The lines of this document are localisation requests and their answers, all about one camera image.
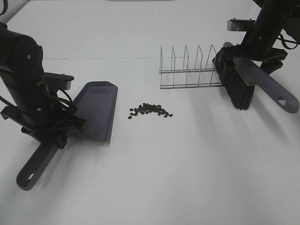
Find purple plastic dustpan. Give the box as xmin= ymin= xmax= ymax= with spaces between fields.
xmin=16 ymin=81 xmax=118 ymax=191

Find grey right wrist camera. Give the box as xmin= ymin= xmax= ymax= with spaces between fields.
xmin=227 ymin=18 xmax=256 ymax=32

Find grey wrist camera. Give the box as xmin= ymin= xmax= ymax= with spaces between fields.
xmin=44 ymin=72 xmax=74 ymax=91
xmin=227 ymin=18 xmax=256 ymax=32

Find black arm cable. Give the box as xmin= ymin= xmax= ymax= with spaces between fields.
xmin=37 ymin=81 xmax=78 ymax=122
xmin=276 ymin=32 xmax=300 ymax=51

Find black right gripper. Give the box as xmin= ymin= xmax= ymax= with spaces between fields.
xmin=220 ymin=22 xmax=287 ymax=75

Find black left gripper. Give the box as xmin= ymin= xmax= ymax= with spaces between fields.
xmin=0 ymin=92 xmax=86 ymax=150

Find pile of coffee beans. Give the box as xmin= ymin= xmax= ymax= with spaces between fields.
xmin=127 ymin=103 xmax=173 ymax=120

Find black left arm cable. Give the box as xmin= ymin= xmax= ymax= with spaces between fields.
xmin=37 ymin=81 xmax=78 ymax=122

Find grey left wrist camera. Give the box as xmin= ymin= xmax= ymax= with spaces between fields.
xmin=44 ymin=72 xmax=74 ymax=91

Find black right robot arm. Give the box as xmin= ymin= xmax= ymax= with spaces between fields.
xmin=216 ymin=0 xmax=300 ymax=74

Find chrome wire dish rack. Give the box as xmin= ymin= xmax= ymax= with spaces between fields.
xmin=158 ymin=44 xmax=223 ymax=90

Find purple hand brush black bristles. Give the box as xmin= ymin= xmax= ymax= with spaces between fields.
xmin=212 ymin=42 xmax=300 ymax=113

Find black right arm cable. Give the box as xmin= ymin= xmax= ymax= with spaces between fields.
xmin=276 ymin=32 xmax=300 ymax=51

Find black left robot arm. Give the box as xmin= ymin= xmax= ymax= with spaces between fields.
xmin=0 ymin=23 xmax=85 ymax=149

